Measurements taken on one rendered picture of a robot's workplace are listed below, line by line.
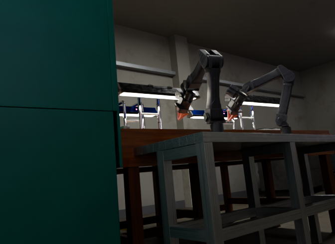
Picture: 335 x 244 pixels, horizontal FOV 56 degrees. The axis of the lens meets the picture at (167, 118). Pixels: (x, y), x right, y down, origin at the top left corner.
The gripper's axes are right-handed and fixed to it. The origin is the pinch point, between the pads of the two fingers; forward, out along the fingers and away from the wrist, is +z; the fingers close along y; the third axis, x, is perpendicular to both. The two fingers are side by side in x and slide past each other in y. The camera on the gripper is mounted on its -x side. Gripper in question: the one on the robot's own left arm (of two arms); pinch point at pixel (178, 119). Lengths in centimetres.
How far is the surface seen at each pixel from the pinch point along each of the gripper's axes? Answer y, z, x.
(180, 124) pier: -208, 182, -227
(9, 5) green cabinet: 94, -41, -19
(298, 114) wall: -630, 190, -294
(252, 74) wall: -452, 122, -347
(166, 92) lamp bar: -2.9, -2.3, -25.2
